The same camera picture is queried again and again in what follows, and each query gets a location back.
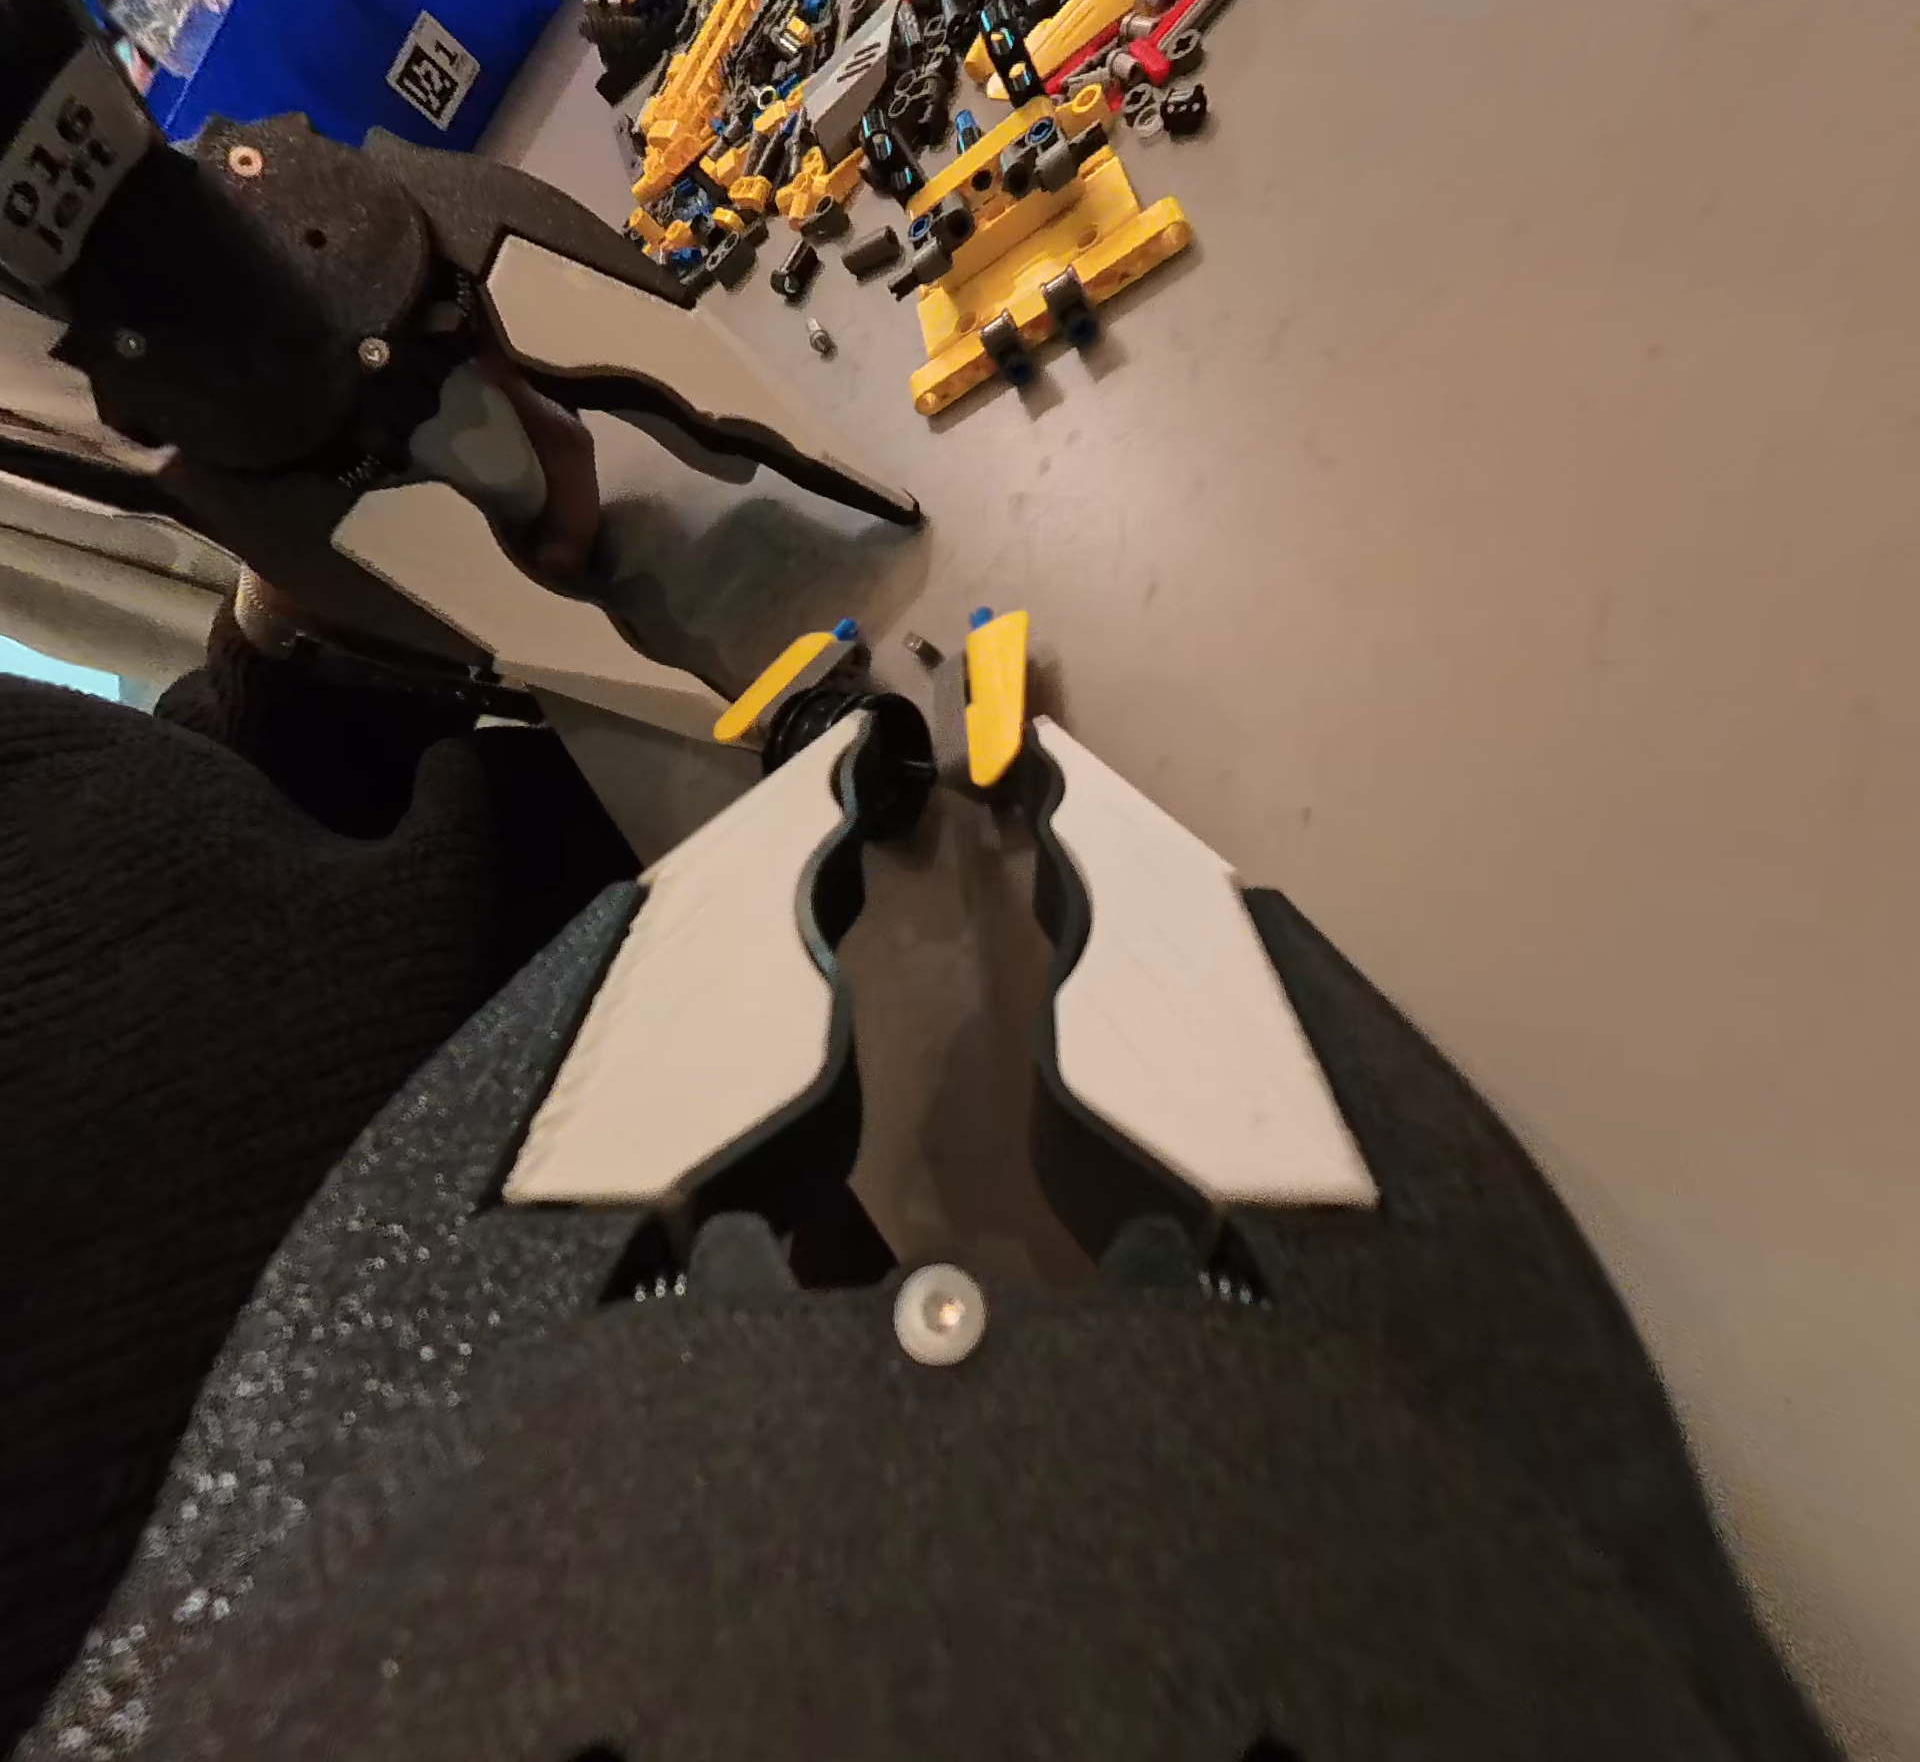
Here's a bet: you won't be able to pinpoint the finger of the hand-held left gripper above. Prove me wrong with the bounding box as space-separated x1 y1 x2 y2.
330 475 758 743
479 231 925 533

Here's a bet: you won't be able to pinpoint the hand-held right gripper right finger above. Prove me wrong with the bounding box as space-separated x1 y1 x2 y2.
1028 720 1380 1264

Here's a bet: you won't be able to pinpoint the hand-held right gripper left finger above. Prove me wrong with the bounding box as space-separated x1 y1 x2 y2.
502 712 875 1264

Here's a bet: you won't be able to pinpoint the black wheel assembly yellow panels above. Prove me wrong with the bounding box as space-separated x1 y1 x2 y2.
711 618 941 845

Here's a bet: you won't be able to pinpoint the yellow panel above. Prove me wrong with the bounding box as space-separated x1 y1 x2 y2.
957 606 1035 793

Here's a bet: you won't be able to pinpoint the yellow toy brick frame assembly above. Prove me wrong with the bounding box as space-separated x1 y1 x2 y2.
886 97 1196 418

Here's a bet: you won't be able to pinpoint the person's left forearm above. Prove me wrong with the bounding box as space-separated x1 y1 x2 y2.
0 622 649 1695

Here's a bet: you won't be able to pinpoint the person's left hand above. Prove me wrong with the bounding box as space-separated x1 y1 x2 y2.
510 359 605 583

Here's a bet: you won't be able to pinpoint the pile of toy brick parts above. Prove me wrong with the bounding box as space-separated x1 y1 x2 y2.
583 0 1370 300

